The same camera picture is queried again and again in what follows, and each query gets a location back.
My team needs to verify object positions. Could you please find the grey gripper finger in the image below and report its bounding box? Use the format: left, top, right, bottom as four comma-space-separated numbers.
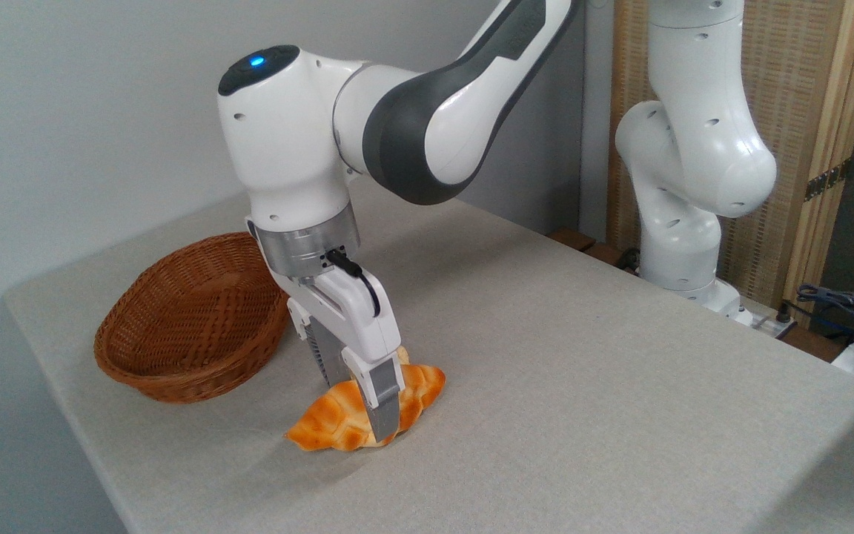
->
287, 297, 354, 388
341, 347, 406, 444

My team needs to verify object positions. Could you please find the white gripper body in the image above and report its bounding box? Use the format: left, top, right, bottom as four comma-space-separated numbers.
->
246, 219, 405, 366

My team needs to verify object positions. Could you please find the orange striped croissant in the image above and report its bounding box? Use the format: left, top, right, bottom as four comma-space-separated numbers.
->
284, 363, 447, 452

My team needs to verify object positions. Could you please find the brown wicker basket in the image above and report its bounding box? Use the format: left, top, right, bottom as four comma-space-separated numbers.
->
93, 231, 291, 405

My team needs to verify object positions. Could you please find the dark metal screen hinge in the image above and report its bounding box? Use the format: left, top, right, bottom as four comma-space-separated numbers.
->
804, 159, 852, 202

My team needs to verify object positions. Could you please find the wooden folding screen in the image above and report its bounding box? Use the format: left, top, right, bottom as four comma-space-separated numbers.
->
607, 0, 854, 327

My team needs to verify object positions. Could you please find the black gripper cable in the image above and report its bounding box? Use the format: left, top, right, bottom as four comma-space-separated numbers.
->
325, 248, 382, 318

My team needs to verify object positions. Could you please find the grey-blue cable bundle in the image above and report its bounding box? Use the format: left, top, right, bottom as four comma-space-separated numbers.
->
795, 284, 854, 349

